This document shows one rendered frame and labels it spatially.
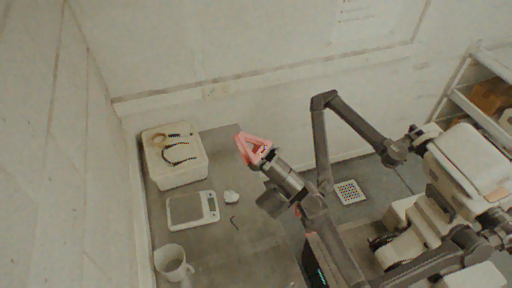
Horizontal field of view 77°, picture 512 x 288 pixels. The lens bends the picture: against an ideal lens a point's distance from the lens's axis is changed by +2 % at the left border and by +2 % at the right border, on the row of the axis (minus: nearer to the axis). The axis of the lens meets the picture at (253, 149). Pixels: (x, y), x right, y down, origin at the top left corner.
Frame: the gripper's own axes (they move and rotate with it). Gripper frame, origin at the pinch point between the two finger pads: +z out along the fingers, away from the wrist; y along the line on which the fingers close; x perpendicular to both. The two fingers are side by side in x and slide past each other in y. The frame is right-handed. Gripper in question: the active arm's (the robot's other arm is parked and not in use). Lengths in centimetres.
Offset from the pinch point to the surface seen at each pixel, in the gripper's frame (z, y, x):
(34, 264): 14.6, -1.4, -44.6
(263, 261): -58, 70, -18
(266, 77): -6, 96, 64
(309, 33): -7, 80, 94
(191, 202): -18, 96, -17
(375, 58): -50, 87, 121
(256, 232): -51, 80, -9
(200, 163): -9, 97, 2
